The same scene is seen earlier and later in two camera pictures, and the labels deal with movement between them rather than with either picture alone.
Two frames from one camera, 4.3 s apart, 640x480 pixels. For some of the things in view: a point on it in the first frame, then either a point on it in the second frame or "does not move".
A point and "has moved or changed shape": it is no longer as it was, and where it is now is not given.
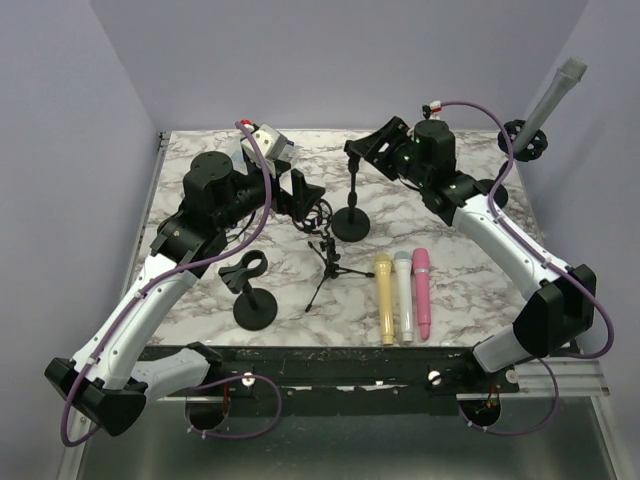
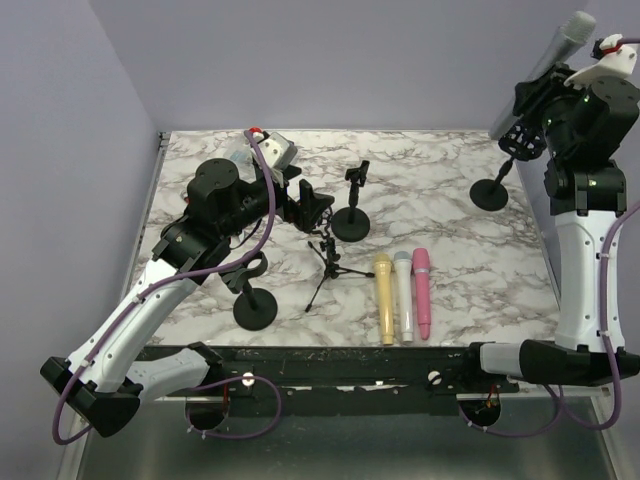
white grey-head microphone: [403, 267] does not move
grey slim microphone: [568, 75] has moved or changed shape
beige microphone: [383, 265] does not move
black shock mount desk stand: [536, 147] does not move
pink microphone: [421, 259] does not move
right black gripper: [394, 133] → [532, 95]
